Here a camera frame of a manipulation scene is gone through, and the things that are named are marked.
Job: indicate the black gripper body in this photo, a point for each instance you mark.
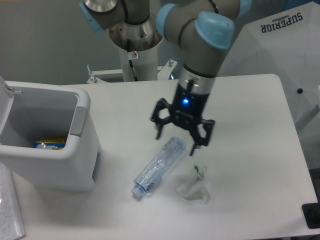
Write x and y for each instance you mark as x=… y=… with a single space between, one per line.
x=187 y=107

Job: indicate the white push-lid trash can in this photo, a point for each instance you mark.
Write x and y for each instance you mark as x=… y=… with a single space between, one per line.
x=47 y=135

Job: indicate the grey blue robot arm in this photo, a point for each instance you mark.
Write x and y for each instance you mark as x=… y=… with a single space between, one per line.
x=203 y=29

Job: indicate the crumpled white tissue paper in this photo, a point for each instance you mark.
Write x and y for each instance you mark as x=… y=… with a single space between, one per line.
x=195 y=185

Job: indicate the clear plastic water bottle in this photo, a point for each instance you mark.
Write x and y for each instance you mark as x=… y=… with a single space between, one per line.
x=151 y=175

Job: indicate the white umbrella with lettering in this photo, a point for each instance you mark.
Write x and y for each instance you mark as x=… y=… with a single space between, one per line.
x=286 y=44

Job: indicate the yellow blue snack wrapper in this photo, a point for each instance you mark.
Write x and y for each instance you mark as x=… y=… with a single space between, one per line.
x=57 y=143

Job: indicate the black device at edge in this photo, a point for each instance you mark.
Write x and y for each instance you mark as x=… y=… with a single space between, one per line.
x=311 y=212

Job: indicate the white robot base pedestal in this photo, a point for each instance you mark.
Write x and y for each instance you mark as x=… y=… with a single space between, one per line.
x=138 y=49

